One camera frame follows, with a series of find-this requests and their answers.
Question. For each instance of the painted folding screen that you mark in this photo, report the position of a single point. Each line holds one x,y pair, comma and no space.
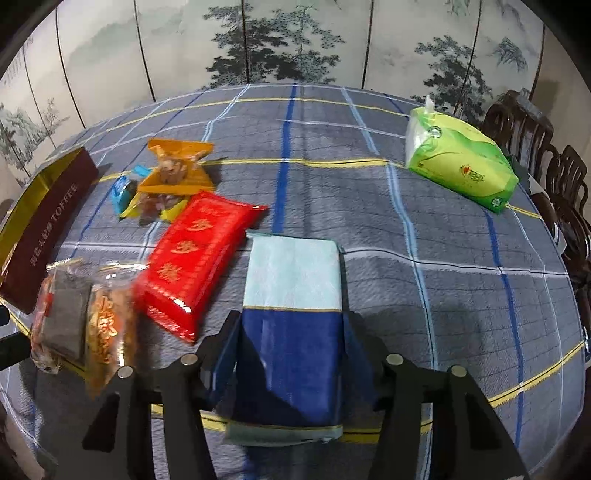
295,37

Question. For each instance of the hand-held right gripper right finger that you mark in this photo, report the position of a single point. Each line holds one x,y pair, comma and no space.
364,369

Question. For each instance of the dark wooden chair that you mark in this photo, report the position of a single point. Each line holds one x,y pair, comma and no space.
570,194
512,122

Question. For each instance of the red snack packet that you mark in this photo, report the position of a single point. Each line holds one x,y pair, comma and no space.
194,263

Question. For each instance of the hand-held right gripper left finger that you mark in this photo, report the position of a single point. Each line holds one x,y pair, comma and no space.
221,369

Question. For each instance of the maroon tin box gold inside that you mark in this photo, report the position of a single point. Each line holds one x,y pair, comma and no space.
46,221

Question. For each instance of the plaid grey blue tablecloth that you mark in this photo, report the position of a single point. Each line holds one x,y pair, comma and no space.
415,286

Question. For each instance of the yellow snack packet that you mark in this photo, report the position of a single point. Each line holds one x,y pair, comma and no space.
171,210

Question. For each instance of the navy and pale blue packet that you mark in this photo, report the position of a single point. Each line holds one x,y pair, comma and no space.
286,360

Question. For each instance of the small blue candy packet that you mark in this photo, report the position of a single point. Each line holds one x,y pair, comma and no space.
123,191

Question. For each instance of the orange nut snack packet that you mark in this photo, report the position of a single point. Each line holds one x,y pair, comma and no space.
178,168

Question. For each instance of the clear packet of orange snacks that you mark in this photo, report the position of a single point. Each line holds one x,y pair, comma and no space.
108,332

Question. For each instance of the clear packet with dark bar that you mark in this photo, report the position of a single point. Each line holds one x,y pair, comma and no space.
64,314

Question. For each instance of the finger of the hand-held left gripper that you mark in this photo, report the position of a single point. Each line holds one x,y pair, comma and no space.
14,348

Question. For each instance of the green tissue pack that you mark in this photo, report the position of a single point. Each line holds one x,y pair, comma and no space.
461,157

